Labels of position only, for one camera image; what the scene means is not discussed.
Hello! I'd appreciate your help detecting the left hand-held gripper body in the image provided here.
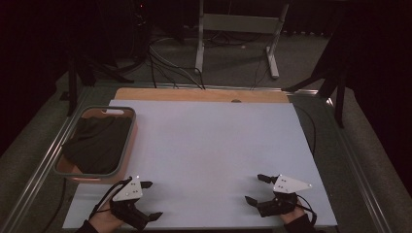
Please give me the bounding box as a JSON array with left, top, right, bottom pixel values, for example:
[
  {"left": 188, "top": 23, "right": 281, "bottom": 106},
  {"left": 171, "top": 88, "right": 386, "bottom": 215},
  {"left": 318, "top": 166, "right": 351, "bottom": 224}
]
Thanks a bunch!
[{"left": 110, "top": 176, "right": 152, "bottom": 231}]

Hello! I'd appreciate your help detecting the white metal stand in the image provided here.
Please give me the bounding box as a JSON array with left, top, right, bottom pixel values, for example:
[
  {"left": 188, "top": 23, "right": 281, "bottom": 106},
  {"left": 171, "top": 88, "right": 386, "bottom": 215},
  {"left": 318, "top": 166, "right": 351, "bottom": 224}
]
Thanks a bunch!
[{"left": 194, "top": 0, "right": 291, "bottom": 80}]

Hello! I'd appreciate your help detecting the black floor cables bundle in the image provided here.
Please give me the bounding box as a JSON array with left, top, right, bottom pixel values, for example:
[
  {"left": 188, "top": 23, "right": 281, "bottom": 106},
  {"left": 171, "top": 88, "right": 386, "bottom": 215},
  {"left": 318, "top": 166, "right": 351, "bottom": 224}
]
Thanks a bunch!
[{"left": 148, "top": 37, "right": 207, "bottom": 90}]

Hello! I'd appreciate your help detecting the white table mat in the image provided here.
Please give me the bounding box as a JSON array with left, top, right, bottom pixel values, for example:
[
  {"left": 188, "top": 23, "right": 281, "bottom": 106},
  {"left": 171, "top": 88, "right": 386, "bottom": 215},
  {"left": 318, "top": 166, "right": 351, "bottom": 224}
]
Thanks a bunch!
[{"left": 62, "top": 99, "right": 338, "bottom": 231}]

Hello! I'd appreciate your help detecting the thin black cable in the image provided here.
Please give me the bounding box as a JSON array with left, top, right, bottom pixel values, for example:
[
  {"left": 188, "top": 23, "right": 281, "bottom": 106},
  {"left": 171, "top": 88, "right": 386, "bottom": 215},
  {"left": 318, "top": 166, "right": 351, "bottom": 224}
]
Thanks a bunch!
[
  {"left": 42, "top": 178, "right": 67, "bottom": 233},
  {"left": 292, "top": 104, "right": 318, "bottom": 156},
  {"left": 251, "top": 48, "right": 273, "bottom": 90}
]

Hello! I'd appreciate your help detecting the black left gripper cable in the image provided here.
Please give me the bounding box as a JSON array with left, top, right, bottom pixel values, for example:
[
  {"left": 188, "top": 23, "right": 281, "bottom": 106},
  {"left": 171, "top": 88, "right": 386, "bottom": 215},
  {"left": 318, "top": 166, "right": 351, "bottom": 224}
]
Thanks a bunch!
[{"left": 88, "top": 177, "right": 133, "bottom": 221}]

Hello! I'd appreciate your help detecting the dark cloth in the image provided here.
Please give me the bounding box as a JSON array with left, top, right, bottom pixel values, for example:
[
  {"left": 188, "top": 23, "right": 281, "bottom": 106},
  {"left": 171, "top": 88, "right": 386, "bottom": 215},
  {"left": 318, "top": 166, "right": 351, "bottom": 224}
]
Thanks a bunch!
[{"left": 61, "top": 116, "right": 133, "bottom": 176}]

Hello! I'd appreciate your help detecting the black tripod stand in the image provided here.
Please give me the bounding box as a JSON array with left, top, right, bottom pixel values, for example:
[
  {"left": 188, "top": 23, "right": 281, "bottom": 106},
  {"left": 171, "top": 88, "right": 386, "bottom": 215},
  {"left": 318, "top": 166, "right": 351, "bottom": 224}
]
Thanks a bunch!
[
  {"left": 281, "top": 18, "right": 351, "bottom": 129},
  {"left": 59, "top": 48, "right": 135, "bottom": 117}
]

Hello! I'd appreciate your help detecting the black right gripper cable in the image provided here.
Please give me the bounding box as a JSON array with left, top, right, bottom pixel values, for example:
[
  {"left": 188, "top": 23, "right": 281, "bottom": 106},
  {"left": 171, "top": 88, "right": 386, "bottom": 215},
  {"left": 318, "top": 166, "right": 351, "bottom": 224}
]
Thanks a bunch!
[{"left": 295, "top": 193, "right": 319, "bottom": 224}]

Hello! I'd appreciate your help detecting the aluminium rail frame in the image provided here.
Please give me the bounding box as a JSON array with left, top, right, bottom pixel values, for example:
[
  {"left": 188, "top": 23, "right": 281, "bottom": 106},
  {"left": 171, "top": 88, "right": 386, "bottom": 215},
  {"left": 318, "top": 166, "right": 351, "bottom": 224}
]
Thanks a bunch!
[{"left": 0, "top": 82, "right": 393, "bottom": 233}]

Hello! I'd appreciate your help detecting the person's left hand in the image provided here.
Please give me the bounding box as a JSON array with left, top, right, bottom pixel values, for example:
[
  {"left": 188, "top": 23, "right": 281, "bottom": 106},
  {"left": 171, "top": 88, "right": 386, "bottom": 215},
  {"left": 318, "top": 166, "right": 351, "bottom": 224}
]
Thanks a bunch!
[{"left": 88, "top": 200, "right": 125, "bottom": 233}]

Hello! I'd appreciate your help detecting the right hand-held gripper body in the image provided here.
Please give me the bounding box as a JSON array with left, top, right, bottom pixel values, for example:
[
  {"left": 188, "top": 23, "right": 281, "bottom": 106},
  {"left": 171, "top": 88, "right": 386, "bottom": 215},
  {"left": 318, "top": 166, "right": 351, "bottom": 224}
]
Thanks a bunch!
[{"left": 257, "top": 174, "right": 313, "bottom": 218}]

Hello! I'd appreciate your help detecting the wooden board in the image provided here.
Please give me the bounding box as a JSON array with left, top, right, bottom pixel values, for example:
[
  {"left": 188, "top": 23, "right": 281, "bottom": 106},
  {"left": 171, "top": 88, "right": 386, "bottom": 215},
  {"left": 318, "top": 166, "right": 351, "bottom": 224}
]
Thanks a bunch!
[{"left": 115, "top": 87, "right": 291, "bottom": 104}]

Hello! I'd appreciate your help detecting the pink basket with grey rim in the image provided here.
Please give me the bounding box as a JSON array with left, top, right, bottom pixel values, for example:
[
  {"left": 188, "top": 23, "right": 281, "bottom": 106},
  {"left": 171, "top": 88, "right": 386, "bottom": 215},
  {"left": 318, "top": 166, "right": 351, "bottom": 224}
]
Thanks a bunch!
[{"left": 52, "top": 106, "right": 139, "bottom": 184}]

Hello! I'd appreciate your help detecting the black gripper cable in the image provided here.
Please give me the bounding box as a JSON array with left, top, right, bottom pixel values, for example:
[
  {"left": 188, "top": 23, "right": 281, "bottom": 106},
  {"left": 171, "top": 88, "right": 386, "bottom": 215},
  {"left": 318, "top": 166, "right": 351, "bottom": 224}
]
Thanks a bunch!
[
  {"left": 88, "top": 177, "right": 133, "bottom": 221},
  {"left": 295, "top": 193, "right": 319, "bottom": 224}
]

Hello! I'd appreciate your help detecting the person's right hand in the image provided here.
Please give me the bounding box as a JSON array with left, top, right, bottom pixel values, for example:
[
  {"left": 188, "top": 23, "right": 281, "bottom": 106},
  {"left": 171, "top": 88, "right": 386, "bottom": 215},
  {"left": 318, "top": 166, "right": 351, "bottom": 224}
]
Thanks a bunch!
[{"left": 280, "top": 200, "right": 307, "bottom": 225}]

